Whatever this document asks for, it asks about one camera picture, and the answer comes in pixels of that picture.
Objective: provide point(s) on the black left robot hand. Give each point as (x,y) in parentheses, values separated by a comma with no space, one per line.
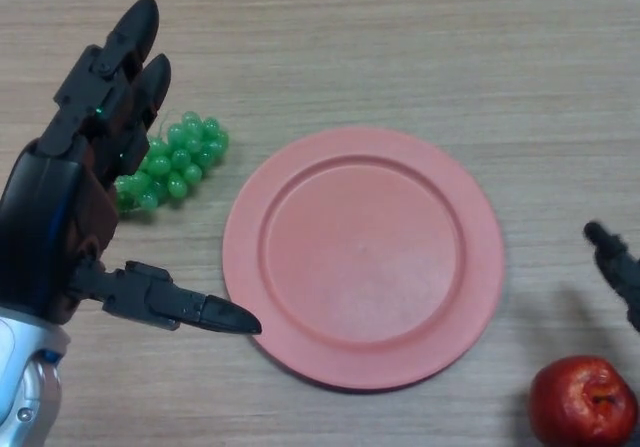
(50,217)

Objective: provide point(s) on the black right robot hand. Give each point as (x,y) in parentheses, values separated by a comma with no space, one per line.
(622,272)

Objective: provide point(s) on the red apple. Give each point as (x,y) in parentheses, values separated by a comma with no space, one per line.
(580,402)

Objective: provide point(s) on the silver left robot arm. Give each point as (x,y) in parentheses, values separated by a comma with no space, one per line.
(20,367)

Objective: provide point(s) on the pink round plate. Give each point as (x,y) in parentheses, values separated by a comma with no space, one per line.
(360,267)

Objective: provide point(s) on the green grape bunch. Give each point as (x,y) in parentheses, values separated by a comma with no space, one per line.
(190,157)

